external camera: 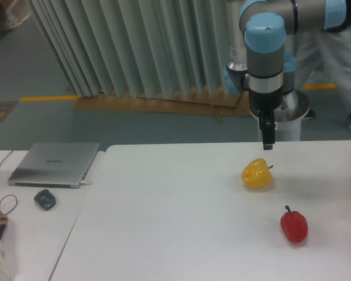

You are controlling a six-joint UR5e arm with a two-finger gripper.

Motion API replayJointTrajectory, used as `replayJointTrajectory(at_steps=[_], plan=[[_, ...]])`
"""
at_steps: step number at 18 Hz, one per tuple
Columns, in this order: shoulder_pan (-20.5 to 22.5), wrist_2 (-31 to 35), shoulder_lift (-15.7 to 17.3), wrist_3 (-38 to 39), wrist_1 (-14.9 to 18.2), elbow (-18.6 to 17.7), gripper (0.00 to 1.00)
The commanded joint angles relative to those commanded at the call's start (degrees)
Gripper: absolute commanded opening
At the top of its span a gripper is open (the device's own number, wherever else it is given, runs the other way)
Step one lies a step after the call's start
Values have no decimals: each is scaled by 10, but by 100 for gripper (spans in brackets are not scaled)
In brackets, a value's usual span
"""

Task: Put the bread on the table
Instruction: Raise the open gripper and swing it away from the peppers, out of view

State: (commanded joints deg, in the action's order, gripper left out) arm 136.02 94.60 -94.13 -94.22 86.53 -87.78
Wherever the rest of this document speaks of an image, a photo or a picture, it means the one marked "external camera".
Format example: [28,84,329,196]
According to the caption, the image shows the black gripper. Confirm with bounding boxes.
[249,89,282,150]

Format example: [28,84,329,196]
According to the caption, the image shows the black computer mouse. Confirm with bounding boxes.
[0,221,8,240]

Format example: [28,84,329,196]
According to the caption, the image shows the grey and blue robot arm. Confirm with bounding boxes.
[223,1,346,150]

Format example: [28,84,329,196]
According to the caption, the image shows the brown cardboard sheet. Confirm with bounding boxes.
[74,87,251,122]

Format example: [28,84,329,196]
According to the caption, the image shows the yellow bell pepper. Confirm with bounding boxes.
[241,158,273,190]

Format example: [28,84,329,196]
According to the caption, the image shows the red bell pepper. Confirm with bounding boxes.
[280,205,308,244]

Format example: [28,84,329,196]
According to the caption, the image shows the person in white trousers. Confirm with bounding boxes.
[292,17,351,133]

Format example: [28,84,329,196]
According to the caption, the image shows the grey folding partition screen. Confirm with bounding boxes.
[27,1,233,100]

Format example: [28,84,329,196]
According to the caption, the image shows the white laptop charging plug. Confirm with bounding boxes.
[80,181,92,186]

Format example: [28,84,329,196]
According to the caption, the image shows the silver closed laptop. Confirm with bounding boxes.
[8,142,100,188]

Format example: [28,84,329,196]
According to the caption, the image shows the black open earbud case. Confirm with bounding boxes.
[34,189,57,211]

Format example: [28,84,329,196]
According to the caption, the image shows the clear plastic bag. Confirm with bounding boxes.
[0,0,32,30]

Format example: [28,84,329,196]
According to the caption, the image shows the black mouse cable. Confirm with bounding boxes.
[0,149,19,212]

